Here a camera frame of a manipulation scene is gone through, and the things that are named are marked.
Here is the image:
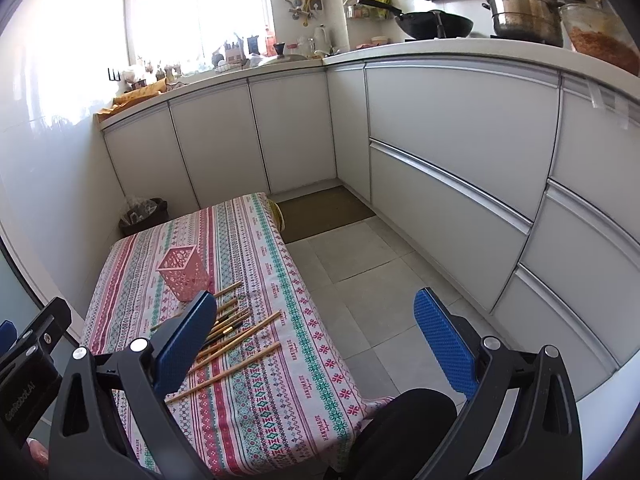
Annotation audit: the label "white lower kitchen cabinets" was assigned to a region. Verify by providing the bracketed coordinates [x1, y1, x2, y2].
[102, 55, 639, 396]

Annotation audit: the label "knife block with utensils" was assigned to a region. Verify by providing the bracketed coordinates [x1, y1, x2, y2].
[224, 39, 246, 66]

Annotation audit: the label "person's left hand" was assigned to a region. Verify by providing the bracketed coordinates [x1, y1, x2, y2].
[26, 438, 49, 468]

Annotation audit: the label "black gold-banded chopstick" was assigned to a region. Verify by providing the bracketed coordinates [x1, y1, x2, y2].
[208, 310, 250, 338]
[202, 320, 245, 349]

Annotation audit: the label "pink perforated utensil holder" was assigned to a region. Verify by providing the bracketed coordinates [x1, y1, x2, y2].
[157, 245, 209, 302]

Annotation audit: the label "striped patterned tablecloth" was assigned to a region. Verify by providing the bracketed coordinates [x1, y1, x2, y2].
[82, 193, 383, 479]

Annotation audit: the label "black stool seat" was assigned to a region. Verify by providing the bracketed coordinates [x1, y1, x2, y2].
[324, 388, 458, 479]

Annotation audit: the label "dark trash bin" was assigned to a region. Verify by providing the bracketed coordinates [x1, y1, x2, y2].
[118, 196, 170, 237]

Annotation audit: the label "brown floor mat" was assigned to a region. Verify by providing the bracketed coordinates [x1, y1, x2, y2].
[279, 186, 374, 244]

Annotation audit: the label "yellow cloth on counter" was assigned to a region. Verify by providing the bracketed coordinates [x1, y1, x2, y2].
[96, 78, 167, 124]

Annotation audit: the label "black wok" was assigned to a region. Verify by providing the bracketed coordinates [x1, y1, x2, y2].
[357, 0, 473, 40]

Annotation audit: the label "glass jar with red contents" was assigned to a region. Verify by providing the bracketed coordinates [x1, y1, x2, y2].
[559, 3, 639, 76]

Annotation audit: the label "stainless steel stockpot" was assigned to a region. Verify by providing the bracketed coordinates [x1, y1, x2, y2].
[486, 0, 563, 47]

